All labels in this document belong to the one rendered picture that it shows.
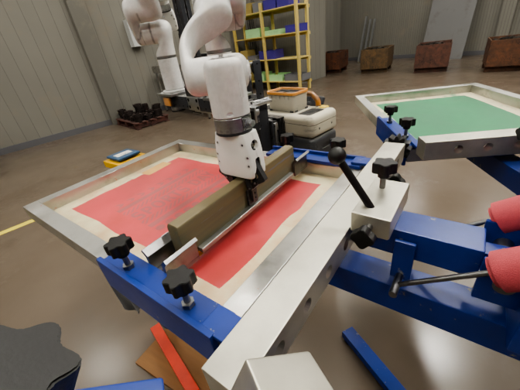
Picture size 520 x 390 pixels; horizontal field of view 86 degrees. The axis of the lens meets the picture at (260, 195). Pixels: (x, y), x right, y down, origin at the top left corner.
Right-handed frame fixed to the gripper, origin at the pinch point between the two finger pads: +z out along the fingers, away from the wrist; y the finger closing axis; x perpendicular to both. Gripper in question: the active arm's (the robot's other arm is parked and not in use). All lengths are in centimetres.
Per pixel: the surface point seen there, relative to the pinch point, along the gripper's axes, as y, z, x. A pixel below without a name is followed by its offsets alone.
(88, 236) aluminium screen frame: 24.9, 2.6, 26.2
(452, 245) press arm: -40.1, -2.2, 2.8
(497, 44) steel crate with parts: -54, 43, -779
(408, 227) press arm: -34.2, -2.5, 1.3
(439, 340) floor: -47, 101, -62
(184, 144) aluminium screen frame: 53, 2, -26
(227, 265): -6.4, 6.1, 15.4
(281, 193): -1.7, 6.0, -12.0
